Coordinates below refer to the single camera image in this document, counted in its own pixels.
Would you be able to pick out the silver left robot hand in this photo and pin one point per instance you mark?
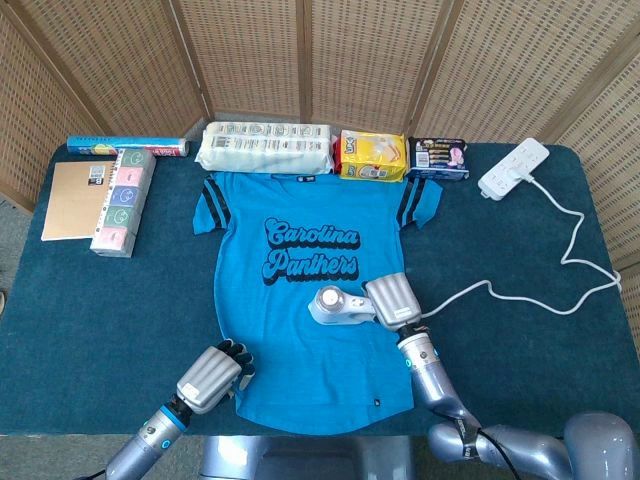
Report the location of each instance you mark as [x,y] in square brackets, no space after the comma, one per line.
[210,377]

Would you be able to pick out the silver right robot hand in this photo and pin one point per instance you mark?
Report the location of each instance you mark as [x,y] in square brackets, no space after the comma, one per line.
[392,300]

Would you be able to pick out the white handheld garment steamer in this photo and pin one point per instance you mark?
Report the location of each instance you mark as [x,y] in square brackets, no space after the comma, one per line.
[330,307]

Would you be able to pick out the blue Carolina Panthers t-shirt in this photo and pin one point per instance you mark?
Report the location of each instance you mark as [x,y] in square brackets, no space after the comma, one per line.
[300,350]

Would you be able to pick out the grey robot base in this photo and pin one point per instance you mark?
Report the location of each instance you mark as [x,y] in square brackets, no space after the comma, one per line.
[300,460]

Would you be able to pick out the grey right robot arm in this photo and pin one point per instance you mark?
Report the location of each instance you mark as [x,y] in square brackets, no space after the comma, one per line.
[430,375]

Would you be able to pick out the teal carpet table cover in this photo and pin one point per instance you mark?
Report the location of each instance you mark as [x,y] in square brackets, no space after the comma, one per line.
[100,325]

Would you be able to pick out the yellow biscuit pack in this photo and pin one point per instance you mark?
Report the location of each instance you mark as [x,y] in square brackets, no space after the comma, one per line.
[372,155]

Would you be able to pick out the dark blue sanitary pad pack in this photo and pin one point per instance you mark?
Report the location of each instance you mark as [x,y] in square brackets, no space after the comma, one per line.
[437,160]

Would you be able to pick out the white power strip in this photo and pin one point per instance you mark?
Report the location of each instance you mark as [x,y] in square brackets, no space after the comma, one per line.
[500,185]

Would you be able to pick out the white tissue paper pack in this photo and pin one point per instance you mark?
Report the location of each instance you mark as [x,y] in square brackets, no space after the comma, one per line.
[265,150]

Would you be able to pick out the pastel pocket tissue pack stack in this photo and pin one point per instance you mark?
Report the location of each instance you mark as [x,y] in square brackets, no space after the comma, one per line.
[122,200]

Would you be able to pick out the brown notebook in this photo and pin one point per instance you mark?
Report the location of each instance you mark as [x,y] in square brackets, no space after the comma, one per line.
[70,205]

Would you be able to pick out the blue plastic wrap roll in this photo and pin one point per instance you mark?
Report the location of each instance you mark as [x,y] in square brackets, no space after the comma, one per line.
[90,145]

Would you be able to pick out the wooden rattan folding screen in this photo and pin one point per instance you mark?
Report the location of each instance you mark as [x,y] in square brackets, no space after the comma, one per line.
[250,50]

